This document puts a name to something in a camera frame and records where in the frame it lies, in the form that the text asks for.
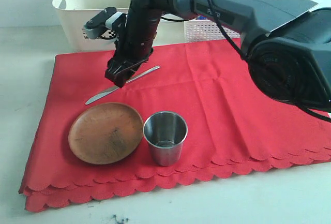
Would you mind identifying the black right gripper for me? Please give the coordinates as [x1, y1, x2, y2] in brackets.
[105, 9, 160, 87]

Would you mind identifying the silver table knife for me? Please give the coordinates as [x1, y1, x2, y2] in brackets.
[85, 66, 160, 105]

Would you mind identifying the round wooden plate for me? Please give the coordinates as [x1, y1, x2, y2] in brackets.
[68, 102, 143, 165]

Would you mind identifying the stainless steel cup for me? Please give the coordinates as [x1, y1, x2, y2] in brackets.
[143, 111, 188, 167]

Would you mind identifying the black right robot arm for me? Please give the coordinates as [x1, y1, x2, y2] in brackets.
[105, 0, 330, 112]

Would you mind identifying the cream plastic bin WORLD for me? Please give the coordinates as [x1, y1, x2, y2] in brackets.
[52, 0, 130, 52]

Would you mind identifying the white perforated plastic basket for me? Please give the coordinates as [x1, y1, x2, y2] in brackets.
[184, 16, 225, 42]

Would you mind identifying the red scalloped tablecloth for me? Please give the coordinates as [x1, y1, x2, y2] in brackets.
[19, 40, 330, 212]

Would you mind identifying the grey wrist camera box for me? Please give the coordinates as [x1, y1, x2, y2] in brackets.
[83, 6, 122, 39]

